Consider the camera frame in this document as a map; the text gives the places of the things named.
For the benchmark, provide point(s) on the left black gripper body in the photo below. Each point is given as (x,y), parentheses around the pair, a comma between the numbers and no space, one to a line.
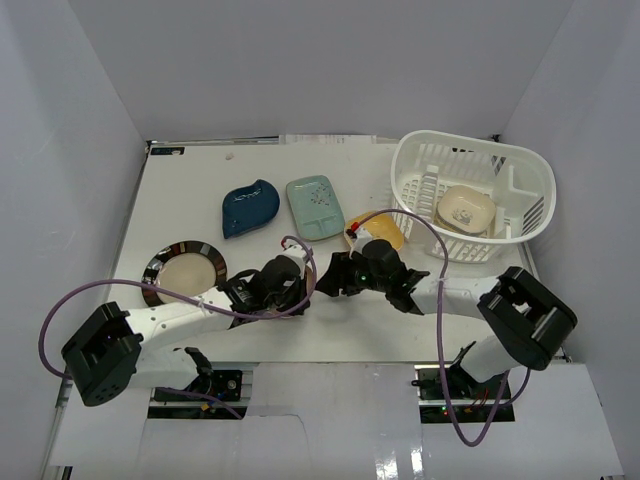
(292,293)

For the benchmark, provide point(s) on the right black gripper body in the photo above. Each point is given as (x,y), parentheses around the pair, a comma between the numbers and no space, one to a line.
(362,279)

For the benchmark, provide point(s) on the brown square plate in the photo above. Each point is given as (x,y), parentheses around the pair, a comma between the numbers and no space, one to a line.
(307,285)

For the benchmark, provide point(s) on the dark blue leaf plate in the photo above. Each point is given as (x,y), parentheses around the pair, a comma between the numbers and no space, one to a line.
(249,208)

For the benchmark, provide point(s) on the cream square plate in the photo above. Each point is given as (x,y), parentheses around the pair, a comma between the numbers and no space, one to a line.
(465,210)

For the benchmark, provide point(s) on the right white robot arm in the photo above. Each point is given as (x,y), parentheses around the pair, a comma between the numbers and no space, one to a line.
(529,323)

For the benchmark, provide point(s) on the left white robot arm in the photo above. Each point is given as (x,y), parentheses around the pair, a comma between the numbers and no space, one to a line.
(116,349)

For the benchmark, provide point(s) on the yellow square plate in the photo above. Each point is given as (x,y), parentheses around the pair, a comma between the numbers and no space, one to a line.
(379,227)

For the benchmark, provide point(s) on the light green rectangular plate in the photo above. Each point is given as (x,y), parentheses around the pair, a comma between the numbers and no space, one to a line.
(315,208)

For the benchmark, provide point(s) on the round dark mirrored plate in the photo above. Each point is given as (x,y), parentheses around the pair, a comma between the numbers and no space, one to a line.
(189,268)

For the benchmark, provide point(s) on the white plastic dish basket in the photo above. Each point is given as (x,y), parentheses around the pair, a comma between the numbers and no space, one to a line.
(519,182)

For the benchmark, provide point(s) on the papers at table back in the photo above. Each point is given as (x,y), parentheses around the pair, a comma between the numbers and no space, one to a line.
(326,139)

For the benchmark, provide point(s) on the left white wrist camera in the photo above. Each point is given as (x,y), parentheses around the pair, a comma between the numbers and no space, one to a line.
(300,254)

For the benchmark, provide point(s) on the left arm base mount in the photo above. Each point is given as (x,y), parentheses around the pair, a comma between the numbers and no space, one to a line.
(223,394)

